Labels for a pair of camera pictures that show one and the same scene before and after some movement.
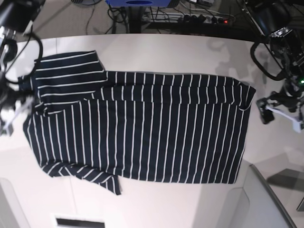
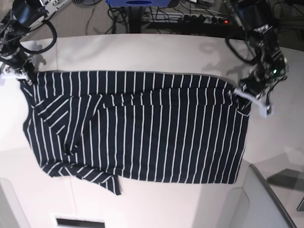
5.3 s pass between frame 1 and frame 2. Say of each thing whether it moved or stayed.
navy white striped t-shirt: stayed
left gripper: moved
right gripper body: moved
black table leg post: stayed
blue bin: stayed
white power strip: stayed
